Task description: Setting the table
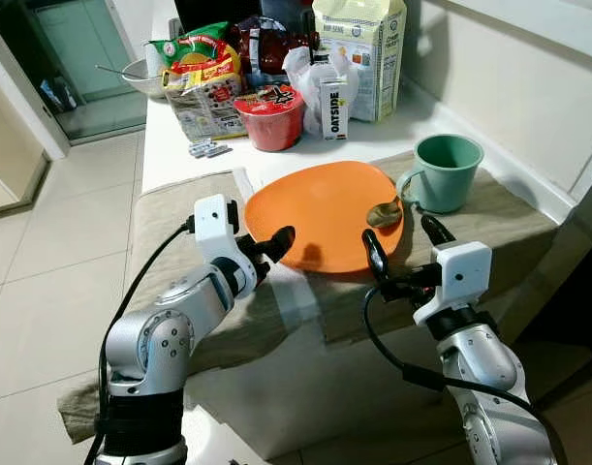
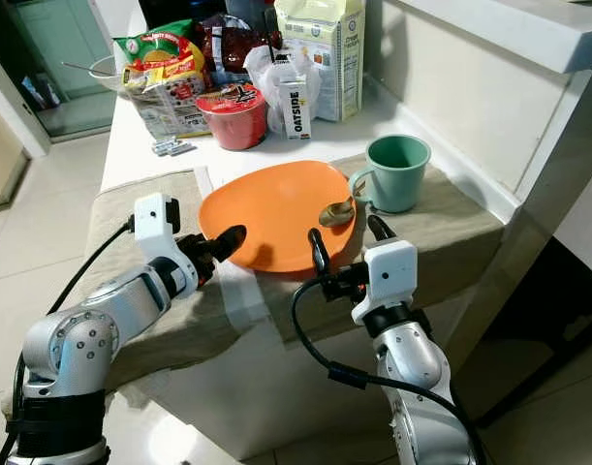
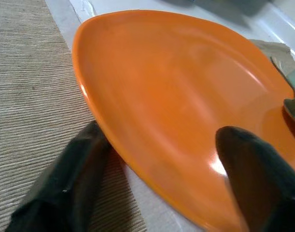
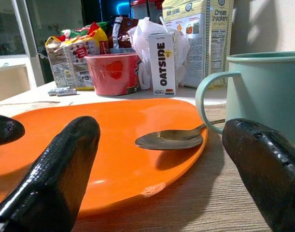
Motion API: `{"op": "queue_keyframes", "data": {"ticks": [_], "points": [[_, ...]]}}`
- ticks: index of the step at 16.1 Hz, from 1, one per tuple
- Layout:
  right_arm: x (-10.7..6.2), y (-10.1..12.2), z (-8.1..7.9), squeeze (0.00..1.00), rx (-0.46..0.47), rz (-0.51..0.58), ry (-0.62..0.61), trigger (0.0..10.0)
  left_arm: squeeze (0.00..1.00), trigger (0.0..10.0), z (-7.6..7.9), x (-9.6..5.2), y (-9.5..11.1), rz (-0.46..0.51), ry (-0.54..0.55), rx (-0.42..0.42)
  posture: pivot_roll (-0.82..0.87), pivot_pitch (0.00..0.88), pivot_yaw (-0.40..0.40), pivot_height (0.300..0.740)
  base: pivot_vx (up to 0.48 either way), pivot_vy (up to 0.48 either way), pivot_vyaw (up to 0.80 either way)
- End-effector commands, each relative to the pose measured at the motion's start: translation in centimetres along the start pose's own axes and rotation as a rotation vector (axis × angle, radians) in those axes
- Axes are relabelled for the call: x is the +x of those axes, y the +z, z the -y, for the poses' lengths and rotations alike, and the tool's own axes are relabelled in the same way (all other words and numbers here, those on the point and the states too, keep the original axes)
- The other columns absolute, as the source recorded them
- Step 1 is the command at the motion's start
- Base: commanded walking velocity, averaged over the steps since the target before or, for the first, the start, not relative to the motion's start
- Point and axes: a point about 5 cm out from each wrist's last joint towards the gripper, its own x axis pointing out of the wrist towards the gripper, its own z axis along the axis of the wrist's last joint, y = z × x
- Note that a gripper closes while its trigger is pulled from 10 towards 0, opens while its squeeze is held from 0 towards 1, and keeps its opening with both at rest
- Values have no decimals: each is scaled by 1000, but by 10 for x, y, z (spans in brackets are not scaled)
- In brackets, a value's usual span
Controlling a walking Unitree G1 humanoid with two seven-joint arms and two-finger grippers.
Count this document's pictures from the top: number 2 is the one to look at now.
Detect bronze metal spoon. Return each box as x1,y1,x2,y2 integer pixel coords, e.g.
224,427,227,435
319,182,369,230

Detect orange plastic plate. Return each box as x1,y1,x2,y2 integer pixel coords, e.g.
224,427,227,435
199,161,359,275

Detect green ceramic mug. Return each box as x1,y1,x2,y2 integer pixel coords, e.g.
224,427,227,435
349,134,432,214

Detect beige table cloth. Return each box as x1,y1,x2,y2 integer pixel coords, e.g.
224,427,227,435
0,153,506,427

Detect small silver batteries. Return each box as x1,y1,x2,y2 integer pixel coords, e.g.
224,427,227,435
152,139,198,158

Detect red instant noodle cup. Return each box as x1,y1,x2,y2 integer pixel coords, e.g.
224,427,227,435
196,83,269,151

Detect white Oatside carton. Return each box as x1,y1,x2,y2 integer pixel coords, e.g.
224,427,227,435
281,79,313,141

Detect white red noodle packet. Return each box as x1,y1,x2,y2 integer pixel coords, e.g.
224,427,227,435
126,70,211,139

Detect white plastic bag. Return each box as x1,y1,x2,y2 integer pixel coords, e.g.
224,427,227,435
244,46,321,137

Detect large cream carton box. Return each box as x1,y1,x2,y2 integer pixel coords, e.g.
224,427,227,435
274,0,366,124

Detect dark red snack bag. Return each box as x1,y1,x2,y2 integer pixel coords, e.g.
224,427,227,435
194,15,282,74

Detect green yellow snack bag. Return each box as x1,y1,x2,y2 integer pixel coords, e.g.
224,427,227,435
111,19,207,93

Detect silver spoon in bowl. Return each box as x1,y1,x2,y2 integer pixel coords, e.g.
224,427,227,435
61,62,108,77

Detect dark items behind door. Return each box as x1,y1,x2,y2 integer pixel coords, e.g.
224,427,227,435
19,76,59,112

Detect black appliance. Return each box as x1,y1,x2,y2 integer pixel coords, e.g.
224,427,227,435
138,0,277,28

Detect green glass door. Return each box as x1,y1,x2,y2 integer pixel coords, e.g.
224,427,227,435
10,0,112,137

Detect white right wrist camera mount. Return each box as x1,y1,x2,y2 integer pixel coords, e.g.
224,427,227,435
352,239,420,326

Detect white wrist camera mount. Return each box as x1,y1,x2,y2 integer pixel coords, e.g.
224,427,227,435
134,192,200,292
352,239,420,326

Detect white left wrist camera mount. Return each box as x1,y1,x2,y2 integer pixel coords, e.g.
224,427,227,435
134,192,200,292

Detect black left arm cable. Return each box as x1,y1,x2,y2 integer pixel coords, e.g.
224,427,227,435
0,218,137,465

